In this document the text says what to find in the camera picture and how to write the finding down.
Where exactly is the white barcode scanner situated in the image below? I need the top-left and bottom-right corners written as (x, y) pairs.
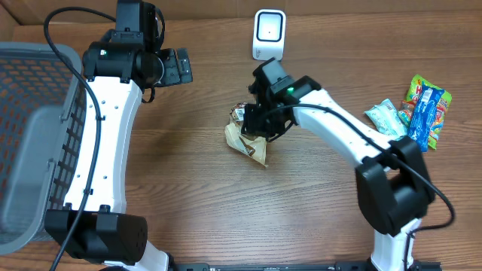
top-left (252, 9), bottom-right (286, 61)

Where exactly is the cookie bag brown white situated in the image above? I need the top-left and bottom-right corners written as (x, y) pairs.
top-left (224, 102), bottom-right (267, 167)

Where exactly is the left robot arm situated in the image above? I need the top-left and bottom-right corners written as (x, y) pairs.
top-left (44, 1), bottom-right (193, 271)

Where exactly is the blue snack wrapper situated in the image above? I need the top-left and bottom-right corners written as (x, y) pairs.
top-left (408, 85), bottom-right (445, 152)

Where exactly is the grey plastic shopping basket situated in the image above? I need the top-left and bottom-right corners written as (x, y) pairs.
top-left (1, 42), bottom-right (86, 254)

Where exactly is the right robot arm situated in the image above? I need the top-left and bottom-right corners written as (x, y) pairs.
top-left (242, 58), bottom-right (441, 270)

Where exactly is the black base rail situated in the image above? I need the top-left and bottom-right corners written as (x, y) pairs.
top-left (97, 261), bottom-right (444, 271)

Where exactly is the green Haribo candy bag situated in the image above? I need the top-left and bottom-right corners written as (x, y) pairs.
top-left (398, 75), bottom-right (452, 150)

